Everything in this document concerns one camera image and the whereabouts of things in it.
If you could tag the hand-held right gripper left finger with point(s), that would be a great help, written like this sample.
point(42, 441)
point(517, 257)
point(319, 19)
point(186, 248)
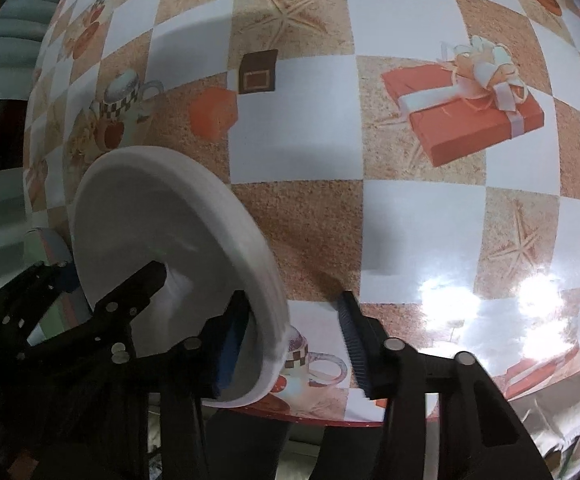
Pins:
point(224, 360)

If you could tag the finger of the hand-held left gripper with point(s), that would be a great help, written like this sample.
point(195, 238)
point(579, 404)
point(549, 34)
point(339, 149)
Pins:
point(67, 280)
point(124, 300)

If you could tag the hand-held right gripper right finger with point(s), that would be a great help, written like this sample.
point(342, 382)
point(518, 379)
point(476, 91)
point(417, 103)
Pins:
point(355, 350)

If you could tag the white foam bowl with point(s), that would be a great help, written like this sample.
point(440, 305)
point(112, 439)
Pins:
point(134, 220)

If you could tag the checkered printed tablecloth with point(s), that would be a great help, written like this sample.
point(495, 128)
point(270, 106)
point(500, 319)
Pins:
point(310, 125)

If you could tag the pale green ribbed cushion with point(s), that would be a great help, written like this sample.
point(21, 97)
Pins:
point(14, 35)

